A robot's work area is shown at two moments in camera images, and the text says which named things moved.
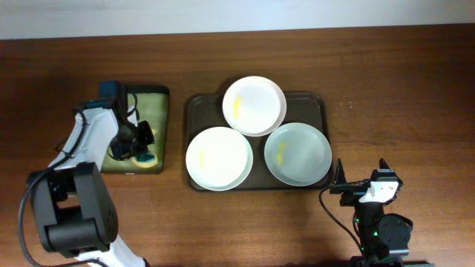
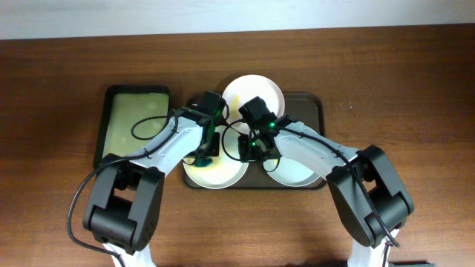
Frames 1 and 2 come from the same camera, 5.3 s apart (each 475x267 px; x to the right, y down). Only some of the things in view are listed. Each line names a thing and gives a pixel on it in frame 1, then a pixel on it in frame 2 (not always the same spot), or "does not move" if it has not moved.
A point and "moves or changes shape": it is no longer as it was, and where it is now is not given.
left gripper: (124, 153) -> (215, 151)
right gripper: (352, 193) -> (244, 139)
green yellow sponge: (144, 159) moves or changes shape
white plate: (219, 159) does not move
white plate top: (254, 106) does not move
